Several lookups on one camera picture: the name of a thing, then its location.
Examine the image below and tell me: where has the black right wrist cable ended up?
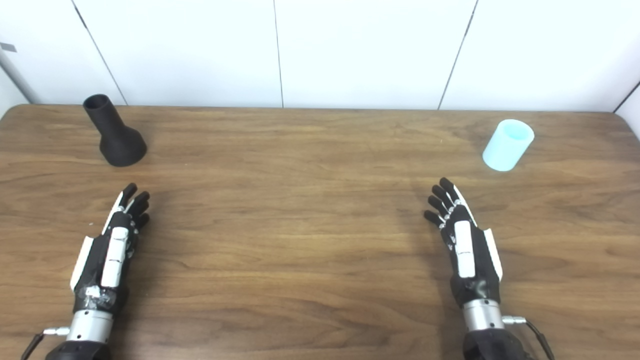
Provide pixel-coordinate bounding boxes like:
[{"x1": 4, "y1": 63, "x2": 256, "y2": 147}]
[{"x1": 502, "y1": 315, "x2": 556, "y2": 360}]

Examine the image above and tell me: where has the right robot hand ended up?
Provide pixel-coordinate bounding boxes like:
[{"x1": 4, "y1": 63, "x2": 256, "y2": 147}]
[{"x1": 424, "y1": 177, "x2": 504, "y2": 308}]

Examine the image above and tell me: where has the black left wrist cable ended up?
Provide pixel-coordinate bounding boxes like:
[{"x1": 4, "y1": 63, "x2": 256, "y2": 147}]
[{"x1": 20, "y1": 326, "x2": 71, "y2": 360}]

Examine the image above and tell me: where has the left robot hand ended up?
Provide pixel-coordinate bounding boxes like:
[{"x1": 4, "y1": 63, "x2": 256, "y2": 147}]
[{"x1": 69, "y1": 182, "x2": 151, "y2": 316}]

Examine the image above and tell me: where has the black nozzle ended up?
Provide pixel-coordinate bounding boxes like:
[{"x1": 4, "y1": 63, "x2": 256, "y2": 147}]
[{"x1": 82, "y1": 93, "x2": 148, "y2": 167}]

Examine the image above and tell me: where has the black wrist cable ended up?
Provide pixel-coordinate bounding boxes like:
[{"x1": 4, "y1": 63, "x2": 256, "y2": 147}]
[
  {"x1": 20, "y1": 326, "x2": 71, "y2": 360},
  {"x1": 502, "y1": 315, "x2": 556, "y2": 360}
]

